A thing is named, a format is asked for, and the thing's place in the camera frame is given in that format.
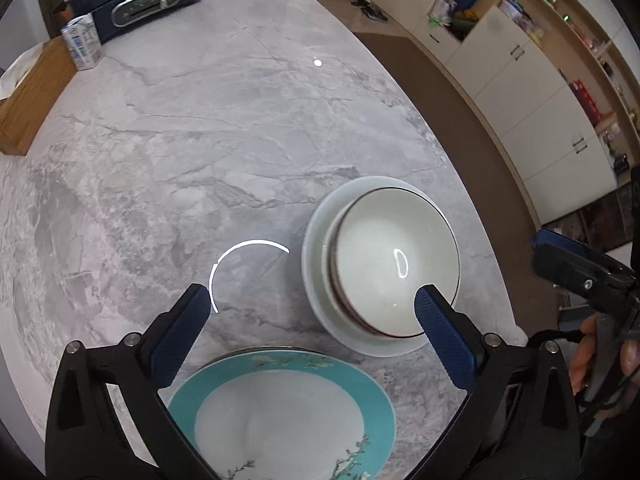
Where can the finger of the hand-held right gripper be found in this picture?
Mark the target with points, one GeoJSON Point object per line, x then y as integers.
{"type": "Point", "coordinates": [560, 265]}

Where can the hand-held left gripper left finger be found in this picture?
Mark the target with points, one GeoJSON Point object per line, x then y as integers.
{"type": "Point", "coordinates": [180, 335]}

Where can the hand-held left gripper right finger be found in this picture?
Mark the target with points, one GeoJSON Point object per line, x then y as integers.
{"type": "Point", "coordinates": [445, 340]}

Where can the white patterned bowl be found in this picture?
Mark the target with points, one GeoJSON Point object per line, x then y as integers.
{"type": "Point", "coordinates": [390, 240]}

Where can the teal floral plate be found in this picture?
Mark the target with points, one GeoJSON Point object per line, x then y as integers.
{"type": "Point", "coordinates": [280, 410]}

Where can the white deep plate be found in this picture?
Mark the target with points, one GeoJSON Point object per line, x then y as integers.
{"type": "Point", "coordinates": [317, 240]}

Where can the person's right hand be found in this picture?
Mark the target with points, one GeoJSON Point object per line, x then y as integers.
{"type": "Point", "coordinates": [582, 355]}

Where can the red box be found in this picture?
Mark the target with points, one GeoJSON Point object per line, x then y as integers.
{"type": "Point", "coordinates": [586, 102]}

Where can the white cabinet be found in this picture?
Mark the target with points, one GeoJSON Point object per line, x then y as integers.
{"type": "Point", "coordinates": [525, 85]}

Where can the beige open shelf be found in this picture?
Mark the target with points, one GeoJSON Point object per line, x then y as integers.
{"type": "Point", "coordinates": [607, 45]}

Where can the wooden tissue box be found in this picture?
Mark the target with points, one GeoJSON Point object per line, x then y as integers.
{"type": "Point", "coordinates": [35, 95]}

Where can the colourful bag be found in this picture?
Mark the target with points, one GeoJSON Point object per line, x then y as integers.
{"type": "Point", "coordinates": [442, 10]}

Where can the white drink carton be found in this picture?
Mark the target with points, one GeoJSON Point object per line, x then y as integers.
{"type": "Point", "coordinates": [82, 45]}

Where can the white tissue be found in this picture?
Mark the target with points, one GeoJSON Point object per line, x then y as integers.
{"type": "Point", "coordinates": [15, 72]}

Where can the dark shoe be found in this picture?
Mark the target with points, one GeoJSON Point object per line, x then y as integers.
{"type": "Point", "coordinates": [359, 4]}
{"type": "Point", "coordinates": [376, 13]}

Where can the dark blue electric grill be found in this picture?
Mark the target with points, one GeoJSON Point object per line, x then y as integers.
{"type": "Point", "coordinates": [100, 0]}

